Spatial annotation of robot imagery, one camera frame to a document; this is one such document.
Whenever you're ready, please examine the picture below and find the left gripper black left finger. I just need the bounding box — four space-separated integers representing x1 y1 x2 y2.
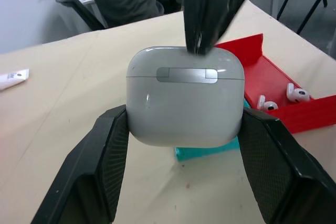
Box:
31 104 130 224

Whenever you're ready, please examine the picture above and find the red plastic tray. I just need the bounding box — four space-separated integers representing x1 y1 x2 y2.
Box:
214 33 336 134

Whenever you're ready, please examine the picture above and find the white earbud case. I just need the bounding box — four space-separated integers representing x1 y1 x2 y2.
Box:
125 46 246 148

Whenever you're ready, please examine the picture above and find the white Dove tube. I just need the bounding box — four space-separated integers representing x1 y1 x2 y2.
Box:
0 68 30 91

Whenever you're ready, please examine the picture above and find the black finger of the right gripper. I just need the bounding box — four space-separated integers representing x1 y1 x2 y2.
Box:
182 0 211 56
199 0 259 57

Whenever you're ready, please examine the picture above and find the white wireless earbud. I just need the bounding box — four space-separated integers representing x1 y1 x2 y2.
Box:
286 82 311 103
257 94 279 112

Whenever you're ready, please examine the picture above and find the black office chair with armrest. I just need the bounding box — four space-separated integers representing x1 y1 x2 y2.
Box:
55 0 109 32

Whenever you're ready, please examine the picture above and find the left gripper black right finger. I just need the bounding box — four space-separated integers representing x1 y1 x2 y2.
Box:
237 107 336 224

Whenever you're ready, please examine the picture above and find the teal plastic tray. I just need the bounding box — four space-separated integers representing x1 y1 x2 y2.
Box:
174 98 250 162

